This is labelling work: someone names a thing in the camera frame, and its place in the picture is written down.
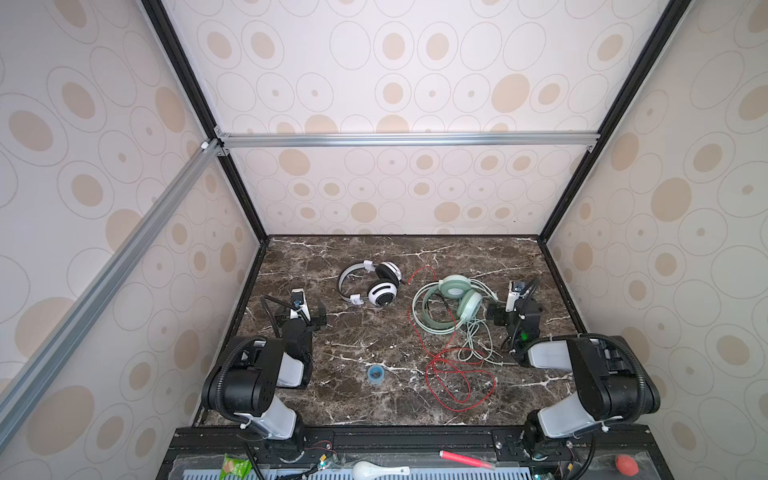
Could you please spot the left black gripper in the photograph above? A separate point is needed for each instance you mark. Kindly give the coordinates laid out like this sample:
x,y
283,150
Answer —
x,y
298,323

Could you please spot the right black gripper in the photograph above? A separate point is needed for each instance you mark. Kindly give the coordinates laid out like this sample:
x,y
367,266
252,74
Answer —
x,y
517,315

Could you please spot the white black headphones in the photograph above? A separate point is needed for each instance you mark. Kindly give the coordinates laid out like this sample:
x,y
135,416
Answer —
x,y
382,292

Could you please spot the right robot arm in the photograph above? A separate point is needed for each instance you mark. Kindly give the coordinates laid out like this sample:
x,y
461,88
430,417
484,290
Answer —
x,y
611,385

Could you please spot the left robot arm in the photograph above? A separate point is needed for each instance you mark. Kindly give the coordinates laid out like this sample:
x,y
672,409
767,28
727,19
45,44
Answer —
x,y
242,386

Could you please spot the mint green headphones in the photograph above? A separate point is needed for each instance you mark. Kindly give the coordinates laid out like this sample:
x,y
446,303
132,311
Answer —
x,y
469,299

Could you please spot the small blue tape roll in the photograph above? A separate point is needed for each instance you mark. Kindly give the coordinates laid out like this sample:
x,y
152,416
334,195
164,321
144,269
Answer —
x,y
375,374

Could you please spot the pink marker pen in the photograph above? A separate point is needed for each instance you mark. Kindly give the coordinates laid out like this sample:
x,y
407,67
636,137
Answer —
x,y
465,460

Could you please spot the green snack packet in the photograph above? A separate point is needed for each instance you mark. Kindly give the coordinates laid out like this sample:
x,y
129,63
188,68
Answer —
x,y
234,468

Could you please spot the white plastic spoon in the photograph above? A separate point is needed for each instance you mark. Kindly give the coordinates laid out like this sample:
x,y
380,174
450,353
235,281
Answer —
x,y
365,470

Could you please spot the red ball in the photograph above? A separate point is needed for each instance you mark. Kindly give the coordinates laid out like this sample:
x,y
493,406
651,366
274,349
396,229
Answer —
x,y
626,465

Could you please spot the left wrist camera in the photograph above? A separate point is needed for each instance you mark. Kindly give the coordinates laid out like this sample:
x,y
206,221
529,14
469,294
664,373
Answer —
x,y
298,306

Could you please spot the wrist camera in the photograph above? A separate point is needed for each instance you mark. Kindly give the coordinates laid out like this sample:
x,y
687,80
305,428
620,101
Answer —
x,y
516,290
298,306

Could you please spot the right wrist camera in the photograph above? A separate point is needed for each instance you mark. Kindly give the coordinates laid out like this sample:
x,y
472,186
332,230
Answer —
x,y
516,290

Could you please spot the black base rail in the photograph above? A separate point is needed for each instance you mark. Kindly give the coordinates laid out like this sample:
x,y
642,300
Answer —
x,y
493,444

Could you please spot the horizontal aluminium rail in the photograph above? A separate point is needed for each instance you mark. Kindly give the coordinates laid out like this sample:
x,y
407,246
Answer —
x,y
440,139

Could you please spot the left diagonal aluminium rail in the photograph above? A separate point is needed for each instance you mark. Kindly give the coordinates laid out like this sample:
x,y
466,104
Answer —
x,y
40,371

